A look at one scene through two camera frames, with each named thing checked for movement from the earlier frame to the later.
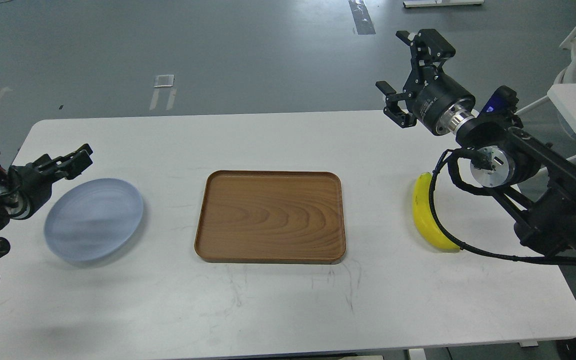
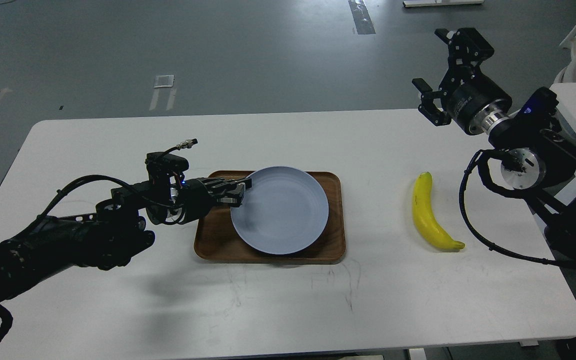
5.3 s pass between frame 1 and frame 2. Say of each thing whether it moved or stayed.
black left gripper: moved
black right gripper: moved
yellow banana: stayed
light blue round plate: moved
